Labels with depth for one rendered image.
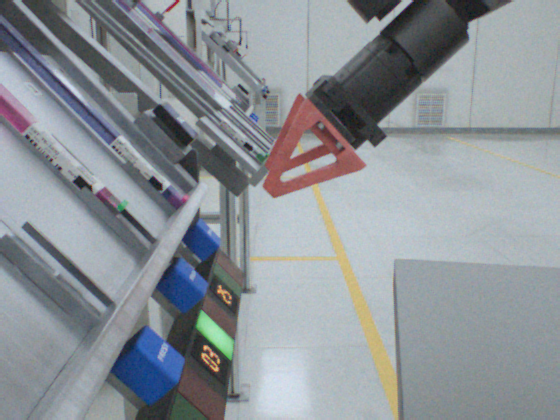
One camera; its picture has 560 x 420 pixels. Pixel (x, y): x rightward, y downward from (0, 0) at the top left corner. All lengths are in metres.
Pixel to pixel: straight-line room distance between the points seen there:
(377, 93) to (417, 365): 0.23
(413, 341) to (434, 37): 0.27
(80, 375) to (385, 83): 0.33
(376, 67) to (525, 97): 8.35
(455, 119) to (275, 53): 2.80
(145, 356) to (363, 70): 0.29
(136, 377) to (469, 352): 0.33
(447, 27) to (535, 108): 8.41
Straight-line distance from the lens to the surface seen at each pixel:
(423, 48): 0.46
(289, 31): 7.99
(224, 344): 0.41
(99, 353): 0.24
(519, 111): 8.77
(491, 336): 0.56
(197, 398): 0.34
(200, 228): 0.48
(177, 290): 0.38
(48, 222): 0.33
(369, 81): 0.45
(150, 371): 0.29
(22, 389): 0.23
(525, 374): 0.51
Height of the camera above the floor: 0.84
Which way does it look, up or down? 14 degrees down
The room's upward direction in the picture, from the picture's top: straight up
